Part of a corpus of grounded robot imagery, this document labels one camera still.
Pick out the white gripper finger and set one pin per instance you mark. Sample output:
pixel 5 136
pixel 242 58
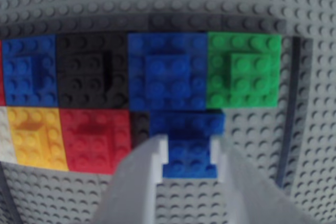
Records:
pixel 131 182
pixel 252 195

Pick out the blue brick cube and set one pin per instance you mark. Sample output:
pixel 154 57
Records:
pixel 189 153
pixel 168 72
pixel 29 72

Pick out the red brick cube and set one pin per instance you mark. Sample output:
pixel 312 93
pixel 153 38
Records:
pixel 2 77
pixel 94 142

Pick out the yellow brick cube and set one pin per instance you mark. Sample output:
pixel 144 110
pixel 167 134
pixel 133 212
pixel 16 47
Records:
pixel 36 140

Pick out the black brick cube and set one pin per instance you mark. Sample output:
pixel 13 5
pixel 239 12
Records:
pixel 89 72

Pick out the green brick cube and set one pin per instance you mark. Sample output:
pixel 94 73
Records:
pixel 244 72

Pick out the white brick cube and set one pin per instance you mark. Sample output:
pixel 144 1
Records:
pixel 6 134

